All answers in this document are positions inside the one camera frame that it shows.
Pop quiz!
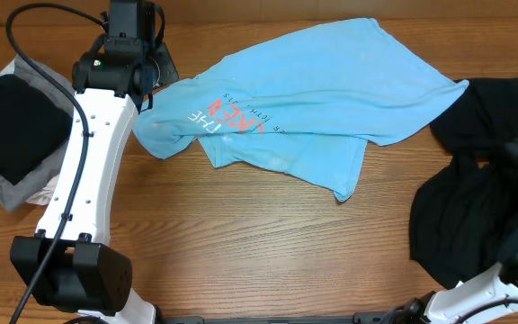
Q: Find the light blue printed t-shirt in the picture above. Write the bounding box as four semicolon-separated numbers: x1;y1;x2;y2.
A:
134;18;469;201

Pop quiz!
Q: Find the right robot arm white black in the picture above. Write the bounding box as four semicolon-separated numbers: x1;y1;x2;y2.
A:
382;130;518;323

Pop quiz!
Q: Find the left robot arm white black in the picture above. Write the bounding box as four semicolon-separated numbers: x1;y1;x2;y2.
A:
10;32;178;323

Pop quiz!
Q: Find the folded black garment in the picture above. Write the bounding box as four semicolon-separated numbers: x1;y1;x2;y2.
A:
0;75;72;185

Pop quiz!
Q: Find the folded white garment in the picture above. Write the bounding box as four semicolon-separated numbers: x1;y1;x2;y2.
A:
0;60;62;207

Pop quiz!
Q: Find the folded grey garment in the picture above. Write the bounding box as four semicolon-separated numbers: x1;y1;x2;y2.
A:
0;54;76;213

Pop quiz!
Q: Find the black crumpled garment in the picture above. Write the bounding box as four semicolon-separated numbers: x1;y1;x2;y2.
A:
409;78;518;289

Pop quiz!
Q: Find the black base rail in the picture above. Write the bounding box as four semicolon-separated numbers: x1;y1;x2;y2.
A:
155;312;396;324

